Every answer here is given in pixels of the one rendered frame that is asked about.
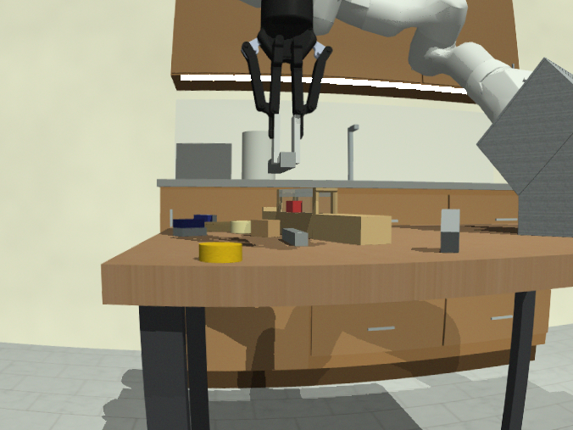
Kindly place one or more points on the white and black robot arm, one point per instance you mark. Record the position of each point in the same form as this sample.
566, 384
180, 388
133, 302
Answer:
490, 83

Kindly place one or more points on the yellow short cylinder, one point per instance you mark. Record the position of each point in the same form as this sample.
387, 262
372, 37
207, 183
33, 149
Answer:
220, 252

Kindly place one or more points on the flat wooden board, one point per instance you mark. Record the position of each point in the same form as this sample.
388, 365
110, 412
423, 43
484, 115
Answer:
217, 226

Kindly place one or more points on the grey square stick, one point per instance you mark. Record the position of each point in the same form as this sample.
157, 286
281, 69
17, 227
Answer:
295, 237
287, 162

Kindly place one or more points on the beige roll of tape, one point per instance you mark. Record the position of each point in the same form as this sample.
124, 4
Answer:
240, 226

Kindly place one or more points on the tan wooden block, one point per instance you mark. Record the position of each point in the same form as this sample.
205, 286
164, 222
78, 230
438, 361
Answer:
265, 228

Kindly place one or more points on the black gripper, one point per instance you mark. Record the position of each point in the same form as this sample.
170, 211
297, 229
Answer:
286, 36

